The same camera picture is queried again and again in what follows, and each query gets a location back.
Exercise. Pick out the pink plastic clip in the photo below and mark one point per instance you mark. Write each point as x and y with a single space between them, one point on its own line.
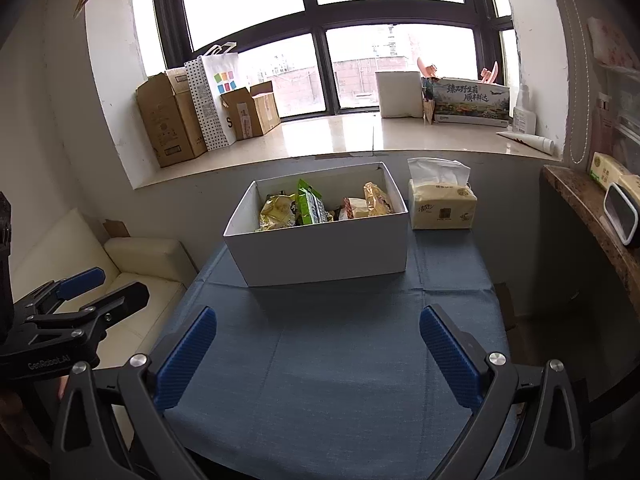
425 67
491 74

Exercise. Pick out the pink cartoon snack packet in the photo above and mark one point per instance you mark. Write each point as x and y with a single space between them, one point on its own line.
356 208

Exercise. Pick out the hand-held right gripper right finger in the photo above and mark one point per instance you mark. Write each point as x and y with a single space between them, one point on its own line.
447 355

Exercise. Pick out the tall brown cardboard box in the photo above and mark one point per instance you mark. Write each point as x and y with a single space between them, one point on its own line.
167 120

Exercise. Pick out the green snack packet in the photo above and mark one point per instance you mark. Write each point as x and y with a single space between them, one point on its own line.
306 205

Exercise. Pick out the clear plastic drawers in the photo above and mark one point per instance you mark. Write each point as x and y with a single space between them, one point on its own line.
625 110

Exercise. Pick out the cream leather sofa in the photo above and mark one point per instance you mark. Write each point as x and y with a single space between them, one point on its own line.
145 255

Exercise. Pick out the brown paper cone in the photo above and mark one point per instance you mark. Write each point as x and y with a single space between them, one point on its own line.
428 110

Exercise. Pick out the small open cardboard box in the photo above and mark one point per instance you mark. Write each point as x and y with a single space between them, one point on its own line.
250 112

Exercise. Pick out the brown stone shelf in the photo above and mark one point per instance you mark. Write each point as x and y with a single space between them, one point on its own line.
575 195

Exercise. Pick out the brown cardboard piece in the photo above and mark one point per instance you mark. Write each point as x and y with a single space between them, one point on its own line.
116 229

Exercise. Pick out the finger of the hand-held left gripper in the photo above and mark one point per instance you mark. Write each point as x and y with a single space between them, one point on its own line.
80 280
115 302

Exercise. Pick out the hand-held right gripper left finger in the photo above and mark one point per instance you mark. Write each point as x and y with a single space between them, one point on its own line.
185 360

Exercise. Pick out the white tube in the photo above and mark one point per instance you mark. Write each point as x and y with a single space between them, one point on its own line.
530 141

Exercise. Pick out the white cardboard box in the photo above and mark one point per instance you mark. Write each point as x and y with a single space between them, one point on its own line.
320 255

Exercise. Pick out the pink floral cloth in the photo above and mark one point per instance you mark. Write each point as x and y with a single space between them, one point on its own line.
607 42

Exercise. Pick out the white square box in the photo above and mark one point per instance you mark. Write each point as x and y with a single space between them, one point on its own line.
399 95

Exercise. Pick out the landscape printed carton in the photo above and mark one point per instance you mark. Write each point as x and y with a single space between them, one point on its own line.
470 102

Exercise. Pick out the round rice cracker packet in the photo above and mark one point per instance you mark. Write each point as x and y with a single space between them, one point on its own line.
377 200

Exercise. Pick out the white bottle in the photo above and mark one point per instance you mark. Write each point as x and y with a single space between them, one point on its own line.
524 117

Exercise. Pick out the white bag with coloured squares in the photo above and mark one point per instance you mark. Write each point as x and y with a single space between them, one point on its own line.
225 70

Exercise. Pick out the white framed black device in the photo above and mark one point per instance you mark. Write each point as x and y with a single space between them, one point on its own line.
622 210

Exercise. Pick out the blue tablecloth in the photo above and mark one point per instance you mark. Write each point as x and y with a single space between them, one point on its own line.
325 360

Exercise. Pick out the crinkled yellow snack packet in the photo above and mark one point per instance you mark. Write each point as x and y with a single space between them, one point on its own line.
277 210

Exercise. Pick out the green tissue packet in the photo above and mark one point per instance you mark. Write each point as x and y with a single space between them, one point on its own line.
605 167

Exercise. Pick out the yellow tissue pack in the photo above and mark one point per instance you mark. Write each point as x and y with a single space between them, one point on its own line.
440 210

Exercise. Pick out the polka dot paper bag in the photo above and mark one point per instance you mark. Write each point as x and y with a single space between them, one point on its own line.
205 105

